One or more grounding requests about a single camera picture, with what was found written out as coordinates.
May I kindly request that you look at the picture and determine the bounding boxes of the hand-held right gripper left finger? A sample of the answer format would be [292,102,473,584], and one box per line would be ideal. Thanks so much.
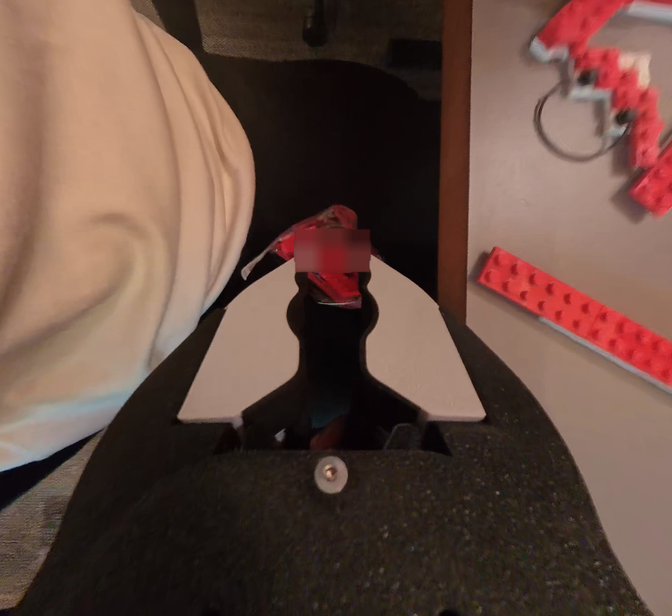
[177,260,310,428]

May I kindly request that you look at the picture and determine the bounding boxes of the person's dark pants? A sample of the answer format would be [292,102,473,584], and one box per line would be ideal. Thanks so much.
[0,429,104,511]

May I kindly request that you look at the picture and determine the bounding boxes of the red white brick chain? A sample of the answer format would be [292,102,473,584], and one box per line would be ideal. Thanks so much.
[529,0,672,219]

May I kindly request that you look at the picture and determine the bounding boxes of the person's cream shirt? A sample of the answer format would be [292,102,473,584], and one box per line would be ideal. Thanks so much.
[0,0,257,473]

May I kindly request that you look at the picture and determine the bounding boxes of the grey desk with brown edge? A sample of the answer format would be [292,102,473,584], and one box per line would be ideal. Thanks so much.
[438,0,672,616]

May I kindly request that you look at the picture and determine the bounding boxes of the black key ring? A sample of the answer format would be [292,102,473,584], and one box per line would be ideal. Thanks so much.
[534,79,628,161]

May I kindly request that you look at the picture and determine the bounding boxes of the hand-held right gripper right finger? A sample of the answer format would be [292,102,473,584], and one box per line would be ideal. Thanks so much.
[361,259,487,425]

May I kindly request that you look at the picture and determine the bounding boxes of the long red brick strip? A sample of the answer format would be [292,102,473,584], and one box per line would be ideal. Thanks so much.
[476,247,672,394]

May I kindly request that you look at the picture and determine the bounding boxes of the clear bag of red bricks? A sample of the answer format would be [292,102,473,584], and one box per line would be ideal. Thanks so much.
[241,205,384,308]

